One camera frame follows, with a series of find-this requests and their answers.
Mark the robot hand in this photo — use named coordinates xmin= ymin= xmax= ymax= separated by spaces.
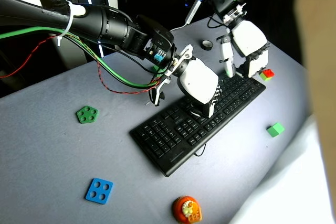
xmin=216 ymin=20 xmax=271 ymax=79
xmin=176 ymin=57 xmax=223 ymax=119

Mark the black computer keyboard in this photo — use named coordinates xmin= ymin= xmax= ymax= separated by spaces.
xmin=129 ymin=73 xmax=266 ymax=178

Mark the black tape roll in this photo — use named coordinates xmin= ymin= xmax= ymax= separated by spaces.
xmin=201 ymin=39 xmax=214 ymax=51

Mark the white power strip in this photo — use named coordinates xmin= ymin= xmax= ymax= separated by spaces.
xmin=184 ymin=0 xmax=204 ymax=24

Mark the beige blurred panel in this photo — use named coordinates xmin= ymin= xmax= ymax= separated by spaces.
xmin=293 ymin=0 xmax=336 ymax=224

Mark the green cube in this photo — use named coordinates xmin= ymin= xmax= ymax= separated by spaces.
xmin=266 ymin=122 xmax=286 ymax=138

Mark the green pentagon block with holes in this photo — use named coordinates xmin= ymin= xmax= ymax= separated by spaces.
xmin=75 ymin=105 xmax=99 ymax=125

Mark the orange toy cake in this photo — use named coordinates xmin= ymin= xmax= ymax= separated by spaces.
xmin=172 ymin=195 xmax=203 ymax=224

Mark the white sheet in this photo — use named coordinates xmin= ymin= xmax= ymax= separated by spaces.
xmin=228 ymin=113 xmax=334 ymax=224

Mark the blue square block with holes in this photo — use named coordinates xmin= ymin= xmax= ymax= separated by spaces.
xmin=84 ymin=177 xmax=114 ymax=205

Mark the grey table cloth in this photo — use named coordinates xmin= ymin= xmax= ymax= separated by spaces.
xmin=0 ymin=15 xmax=329 ymax=224

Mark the white power cable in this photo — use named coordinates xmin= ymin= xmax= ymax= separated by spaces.
xmin=170 ymin=22 xmax=188 ymax=32

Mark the black keyboard cable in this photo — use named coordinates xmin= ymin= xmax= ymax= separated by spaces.
xmin=193 ymin=142 xmax=208 ymax=157

